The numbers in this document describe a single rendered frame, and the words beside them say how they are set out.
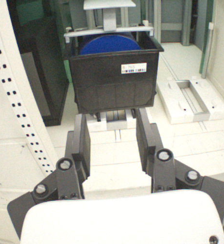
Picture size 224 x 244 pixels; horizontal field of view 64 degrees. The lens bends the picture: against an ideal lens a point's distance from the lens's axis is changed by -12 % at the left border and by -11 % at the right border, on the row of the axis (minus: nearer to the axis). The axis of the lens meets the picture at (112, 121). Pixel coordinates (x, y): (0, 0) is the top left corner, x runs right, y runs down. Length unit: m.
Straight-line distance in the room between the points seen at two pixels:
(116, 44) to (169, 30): 0.72
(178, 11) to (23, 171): 1.11
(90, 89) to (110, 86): 0.05
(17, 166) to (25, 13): 0.55
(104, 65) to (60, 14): 0.35
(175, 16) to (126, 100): 0.80
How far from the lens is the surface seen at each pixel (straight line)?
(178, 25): 1.23
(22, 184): 0.52
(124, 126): 0.60
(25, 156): 0.42
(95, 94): 0.52
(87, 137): 0.15
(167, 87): 0.74
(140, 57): 0.48
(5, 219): 0.84
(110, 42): 0.56
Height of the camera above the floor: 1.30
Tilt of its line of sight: 42 degrees down
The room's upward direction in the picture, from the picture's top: 6 degrees counter-clockwise
